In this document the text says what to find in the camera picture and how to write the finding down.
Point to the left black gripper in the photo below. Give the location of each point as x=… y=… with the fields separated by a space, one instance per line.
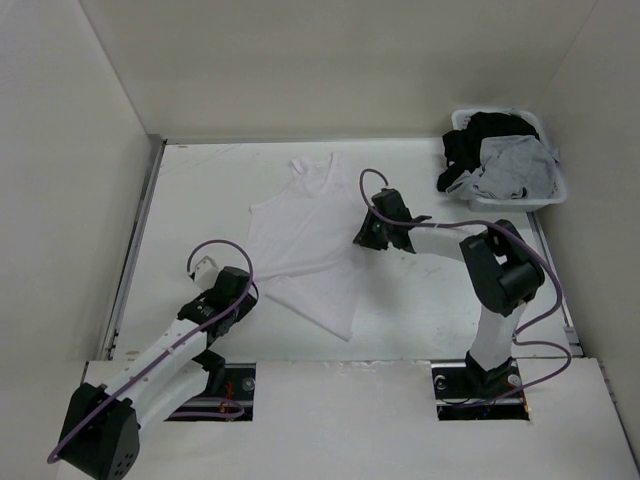
x=245 y=307

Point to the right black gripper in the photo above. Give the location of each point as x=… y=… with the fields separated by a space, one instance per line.
x=365 y=237

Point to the white tank top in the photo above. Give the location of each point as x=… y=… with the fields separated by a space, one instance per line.
x=301 y=244

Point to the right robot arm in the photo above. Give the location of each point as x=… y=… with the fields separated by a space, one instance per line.
x=505 y=275

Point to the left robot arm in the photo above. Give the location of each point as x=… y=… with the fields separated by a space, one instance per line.
x=104 y=424

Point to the black tank top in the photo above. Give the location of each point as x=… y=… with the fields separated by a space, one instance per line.
x=462 y=147

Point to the grey tank top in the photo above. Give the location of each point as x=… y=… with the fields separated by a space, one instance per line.
x=510 y=168

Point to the white plastic laundry basket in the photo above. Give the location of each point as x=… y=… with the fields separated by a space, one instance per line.
x=559 y=192

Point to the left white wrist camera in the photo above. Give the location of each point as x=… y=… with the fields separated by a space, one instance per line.
x=205 y=273

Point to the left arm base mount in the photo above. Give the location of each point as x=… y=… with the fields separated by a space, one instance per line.
x=228 y=384

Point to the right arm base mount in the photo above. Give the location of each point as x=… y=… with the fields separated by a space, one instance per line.
x=460 y=397

